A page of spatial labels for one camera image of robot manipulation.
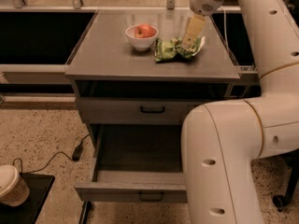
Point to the open grey middle drawer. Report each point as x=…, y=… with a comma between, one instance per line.
x=135, y=164

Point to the green jalapeno chip bag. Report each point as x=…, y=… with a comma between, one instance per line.
x=169, y=50

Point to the paper coffee cup with lid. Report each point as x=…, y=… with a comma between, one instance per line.
x=13, y=189

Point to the black power adapter with cable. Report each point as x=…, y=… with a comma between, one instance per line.
x=75, y=155

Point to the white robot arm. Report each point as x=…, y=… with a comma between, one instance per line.
x=220, y=140

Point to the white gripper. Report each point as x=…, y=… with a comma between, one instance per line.
x=203, y=3

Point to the black side table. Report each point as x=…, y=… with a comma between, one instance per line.
x=28, y=212

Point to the closed grey top drawer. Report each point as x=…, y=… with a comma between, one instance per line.
x=134, y=111

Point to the white ceramic bowl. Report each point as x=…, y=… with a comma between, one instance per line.
x=140, y=43

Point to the red apple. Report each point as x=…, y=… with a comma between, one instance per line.
x=144, y=30

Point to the grey drawer cabinet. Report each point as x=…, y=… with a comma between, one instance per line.
x=107, y=66

